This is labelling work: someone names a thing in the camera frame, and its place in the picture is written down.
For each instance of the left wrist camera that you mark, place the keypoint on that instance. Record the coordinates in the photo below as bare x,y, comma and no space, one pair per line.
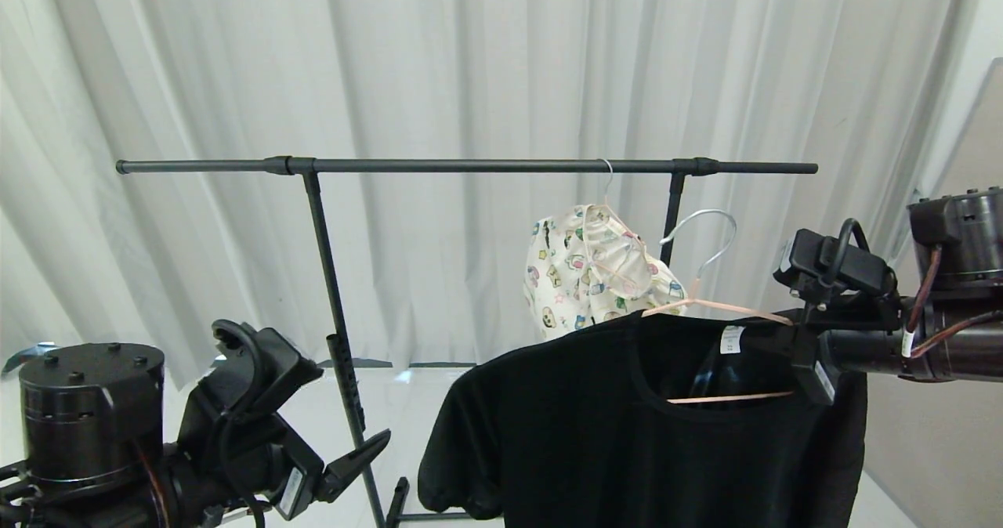
266,371

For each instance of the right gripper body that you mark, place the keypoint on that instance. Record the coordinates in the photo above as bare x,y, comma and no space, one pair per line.
862,352

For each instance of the white curtain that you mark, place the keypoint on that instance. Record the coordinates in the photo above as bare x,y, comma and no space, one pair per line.
392,58

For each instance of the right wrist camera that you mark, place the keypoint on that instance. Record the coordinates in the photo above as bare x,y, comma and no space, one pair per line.
846,269

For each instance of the cream printed garment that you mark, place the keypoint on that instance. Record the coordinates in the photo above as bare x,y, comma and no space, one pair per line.
564,277

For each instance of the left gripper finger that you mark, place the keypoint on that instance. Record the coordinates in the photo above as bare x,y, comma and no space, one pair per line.
349,465

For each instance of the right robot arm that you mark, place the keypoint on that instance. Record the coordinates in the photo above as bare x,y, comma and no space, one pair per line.
956,230

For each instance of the pink clothes hanger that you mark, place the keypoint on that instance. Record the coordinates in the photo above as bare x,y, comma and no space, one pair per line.
736,309
609,179

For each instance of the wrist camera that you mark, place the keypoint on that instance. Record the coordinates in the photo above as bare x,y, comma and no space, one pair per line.
846,269
266,371

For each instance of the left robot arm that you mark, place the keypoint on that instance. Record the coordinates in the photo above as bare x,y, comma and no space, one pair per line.
86,418

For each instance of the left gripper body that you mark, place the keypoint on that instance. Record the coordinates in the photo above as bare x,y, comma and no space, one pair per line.
298,473

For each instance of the black garment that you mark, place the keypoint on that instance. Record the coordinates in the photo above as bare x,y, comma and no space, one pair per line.
588,434

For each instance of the black clothes rack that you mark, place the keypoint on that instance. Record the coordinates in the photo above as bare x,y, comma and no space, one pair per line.
470,166

